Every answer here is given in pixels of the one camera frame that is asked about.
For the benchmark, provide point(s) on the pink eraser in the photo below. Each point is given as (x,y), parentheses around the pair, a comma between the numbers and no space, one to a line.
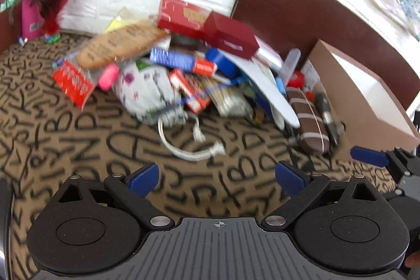
(109,76)

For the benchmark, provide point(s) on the tan cork insole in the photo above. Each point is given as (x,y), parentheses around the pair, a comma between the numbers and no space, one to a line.
(118,44)

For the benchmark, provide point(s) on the grey insole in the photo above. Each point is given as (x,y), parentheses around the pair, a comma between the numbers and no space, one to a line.
(274,93)

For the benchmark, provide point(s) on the red foil packet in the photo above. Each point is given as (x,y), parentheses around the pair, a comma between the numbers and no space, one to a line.
(73,82)

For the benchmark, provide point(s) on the yellow green paper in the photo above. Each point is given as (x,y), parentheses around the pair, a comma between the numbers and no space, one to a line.
(115,24)

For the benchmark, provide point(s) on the brown striped case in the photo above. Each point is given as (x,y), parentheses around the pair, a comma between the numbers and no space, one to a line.
(310,122)

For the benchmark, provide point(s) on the red and white small box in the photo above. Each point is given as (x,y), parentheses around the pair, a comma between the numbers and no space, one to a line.
(189,90)

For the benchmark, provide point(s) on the clear plastic tube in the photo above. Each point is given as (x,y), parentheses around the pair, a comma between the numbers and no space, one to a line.
(290,65)

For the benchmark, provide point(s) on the red cap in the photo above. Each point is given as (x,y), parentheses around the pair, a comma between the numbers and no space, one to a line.
(298,80)

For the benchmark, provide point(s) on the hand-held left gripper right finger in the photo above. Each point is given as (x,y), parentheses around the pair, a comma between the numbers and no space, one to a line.
(290,180)

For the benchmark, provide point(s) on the letter print brown blanket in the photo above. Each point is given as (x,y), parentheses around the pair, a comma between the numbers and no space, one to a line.
(82,142)

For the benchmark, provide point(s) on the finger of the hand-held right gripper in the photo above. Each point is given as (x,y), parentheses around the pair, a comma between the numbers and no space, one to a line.
(368,156)

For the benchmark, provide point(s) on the dark red small box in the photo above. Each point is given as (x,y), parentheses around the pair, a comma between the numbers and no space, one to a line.
(229,35)

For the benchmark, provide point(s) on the green printed cloth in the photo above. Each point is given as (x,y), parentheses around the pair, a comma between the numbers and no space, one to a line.
(7,1)

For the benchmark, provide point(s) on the dark red leather headboard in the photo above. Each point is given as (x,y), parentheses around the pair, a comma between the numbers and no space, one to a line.
(311,21)

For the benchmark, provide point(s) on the gold woven pouch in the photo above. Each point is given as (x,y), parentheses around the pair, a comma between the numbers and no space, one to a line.
(228,102)

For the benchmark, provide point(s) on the large red box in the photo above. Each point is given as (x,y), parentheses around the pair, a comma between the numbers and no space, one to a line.
(178,17)

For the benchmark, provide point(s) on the red feather shuttlecock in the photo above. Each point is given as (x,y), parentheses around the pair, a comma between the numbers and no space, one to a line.
(54,9)

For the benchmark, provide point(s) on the black marker pen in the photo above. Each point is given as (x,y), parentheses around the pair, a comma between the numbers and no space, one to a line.
(328,118)

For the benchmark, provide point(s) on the pink bottle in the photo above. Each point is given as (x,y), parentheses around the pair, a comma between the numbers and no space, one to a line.
(32,7)

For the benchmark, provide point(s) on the brown cardboard box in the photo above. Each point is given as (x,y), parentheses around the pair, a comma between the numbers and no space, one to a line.
(364,103)

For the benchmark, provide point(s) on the blue and red tube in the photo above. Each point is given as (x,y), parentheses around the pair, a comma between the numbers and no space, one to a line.
(182,62)

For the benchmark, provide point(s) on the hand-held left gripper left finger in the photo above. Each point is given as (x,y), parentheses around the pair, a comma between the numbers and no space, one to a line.
(143,181)

